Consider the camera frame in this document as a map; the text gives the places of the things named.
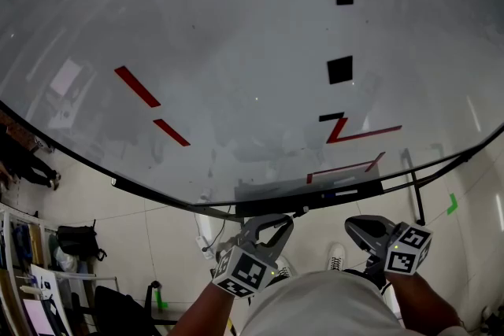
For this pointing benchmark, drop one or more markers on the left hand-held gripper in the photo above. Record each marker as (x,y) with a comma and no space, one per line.
(244,271)

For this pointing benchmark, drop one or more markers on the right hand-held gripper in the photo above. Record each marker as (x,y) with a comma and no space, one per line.
(405,259)

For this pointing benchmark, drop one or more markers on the person's left forearm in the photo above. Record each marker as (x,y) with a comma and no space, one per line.
(201,311)

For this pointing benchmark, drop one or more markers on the person's right forearm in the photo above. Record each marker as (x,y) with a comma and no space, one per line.
(425,303)

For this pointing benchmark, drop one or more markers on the person's left white shoe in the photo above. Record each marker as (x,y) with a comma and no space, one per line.
(285,267)

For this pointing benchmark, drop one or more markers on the person's white shoe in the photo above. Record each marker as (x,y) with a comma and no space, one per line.
(336,255)
(285,267)

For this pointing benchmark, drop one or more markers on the person's right white shoe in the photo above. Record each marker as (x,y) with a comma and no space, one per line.
(336,255)

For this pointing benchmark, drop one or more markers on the green floor tape angle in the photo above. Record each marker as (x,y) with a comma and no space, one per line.
(453,204)

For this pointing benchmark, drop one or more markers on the person's white shirt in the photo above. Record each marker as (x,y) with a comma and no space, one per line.
(323,307)

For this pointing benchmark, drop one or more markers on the yellow black striped tape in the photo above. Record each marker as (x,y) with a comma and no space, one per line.
(230,328)

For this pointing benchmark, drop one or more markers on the red tape angle shape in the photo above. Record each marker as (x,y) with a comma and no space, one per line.
(338,130)

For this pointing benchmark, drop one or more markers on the black office chair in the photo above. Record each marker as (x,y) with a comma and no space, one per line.
(114,311)

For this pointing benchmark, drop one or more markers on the black backpack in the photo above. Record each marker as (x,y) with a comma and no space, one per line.
(76,242)

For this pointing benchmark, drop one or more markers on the white plastic bag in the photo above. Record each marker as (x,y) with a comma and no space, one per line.
(65,259)

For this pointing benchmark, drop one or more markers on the white paper sheet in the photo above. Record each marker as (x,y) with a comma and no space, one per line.
(39,275)

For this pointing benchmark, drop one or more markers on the white shelf unit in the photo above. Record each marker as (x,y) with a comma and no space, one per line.
(23,218)

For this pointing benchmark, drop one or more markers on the pale rectangular panel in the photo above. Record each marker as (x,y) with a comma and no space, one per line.
(37,316)

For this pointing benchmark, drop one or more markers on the red tape bracket shape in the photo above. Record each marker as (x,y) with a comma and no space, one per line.
(376,161)

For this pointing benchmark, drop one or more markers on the white metal rail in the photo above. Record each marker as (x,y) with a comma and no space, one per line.
(78,276)

